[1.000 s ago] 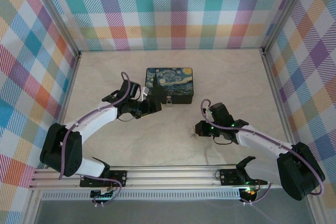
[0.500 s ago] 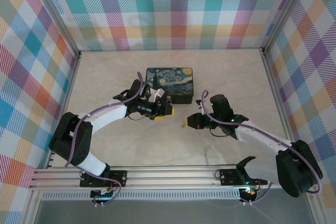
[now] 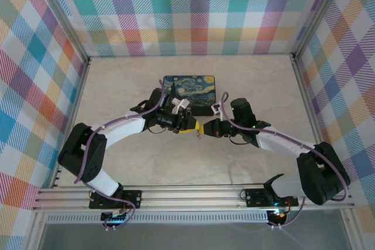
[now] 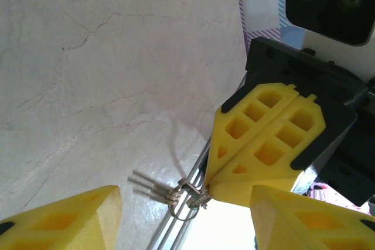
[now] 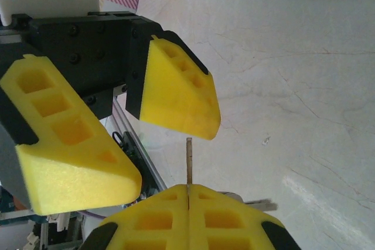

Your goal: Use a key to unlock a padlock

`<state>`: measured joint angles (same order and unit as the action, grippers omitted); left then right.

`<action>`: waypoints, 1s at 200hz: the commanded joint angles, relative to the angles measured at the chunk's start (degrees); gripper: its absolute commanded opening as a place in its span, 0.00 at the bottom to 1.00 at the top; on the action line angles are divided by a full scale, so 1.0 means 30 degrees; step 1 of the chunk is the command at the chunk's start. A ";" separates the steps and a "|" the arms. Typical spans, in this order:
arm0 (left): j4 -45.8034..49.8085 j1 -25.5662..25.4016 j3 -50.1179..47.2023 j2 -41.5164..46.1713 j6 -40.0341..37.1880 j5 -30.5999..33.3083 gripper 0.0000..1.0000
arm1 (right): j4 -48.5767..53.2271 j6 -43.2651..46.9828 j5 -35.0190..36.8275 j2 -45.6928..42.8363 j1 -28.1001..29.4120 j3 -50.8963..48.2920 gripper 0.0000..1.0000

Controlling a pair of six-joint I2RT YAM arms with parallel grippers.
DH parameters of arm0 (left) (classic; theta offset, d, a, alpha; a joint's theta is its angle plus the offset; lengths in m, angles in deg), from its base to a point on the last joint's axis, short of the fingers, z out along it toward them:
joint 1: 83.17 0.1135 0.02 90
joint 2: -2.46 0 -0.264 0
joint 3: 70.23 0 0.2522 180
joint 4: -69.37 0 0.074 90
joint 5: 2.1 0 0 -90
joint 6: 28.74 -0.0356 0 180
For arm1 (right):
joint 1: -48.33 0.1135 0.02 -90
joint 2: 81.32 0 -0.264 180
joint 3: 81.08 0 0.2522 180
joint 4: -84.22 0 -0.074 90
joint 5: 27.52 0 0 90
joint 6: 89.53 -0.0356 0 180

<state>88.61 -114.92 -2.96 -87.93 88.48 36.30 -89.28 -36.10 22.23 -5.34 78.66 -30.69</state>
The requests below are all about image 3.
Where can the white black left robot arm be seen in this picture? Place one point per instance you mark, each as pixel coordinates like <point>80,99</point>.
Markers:
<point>123,133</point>

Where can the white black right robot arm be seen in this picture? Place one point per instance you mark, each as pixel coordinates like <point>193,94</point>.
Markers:
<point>310,168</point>

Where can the starry night painting tin box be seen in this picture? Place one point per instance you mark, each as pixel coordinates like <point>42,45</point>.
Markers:
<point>196,92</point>

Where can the small circuit board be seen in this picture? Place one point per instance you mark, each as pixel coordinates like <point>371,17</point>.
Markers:
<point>115,217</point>
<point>279,216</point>

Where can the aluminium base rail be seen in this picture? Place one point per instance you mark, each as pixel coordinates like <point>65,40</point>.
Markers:
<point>190,197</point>

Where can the aluminium side rail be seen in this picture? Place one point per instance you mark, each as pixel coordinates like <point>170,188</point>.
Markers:
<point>304,86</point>
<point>66,144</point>

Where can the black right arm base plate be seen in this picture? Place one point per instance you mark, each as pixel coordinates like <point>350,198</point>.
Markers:
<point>255,197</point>

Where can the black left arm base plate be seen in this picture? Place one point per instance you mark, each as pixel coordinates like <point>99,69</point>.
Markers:
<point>132,198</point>

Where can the aluminium frame post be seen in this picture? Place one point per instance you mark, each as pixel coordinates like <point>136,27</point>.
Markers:
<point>319,15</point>
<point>63,18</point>

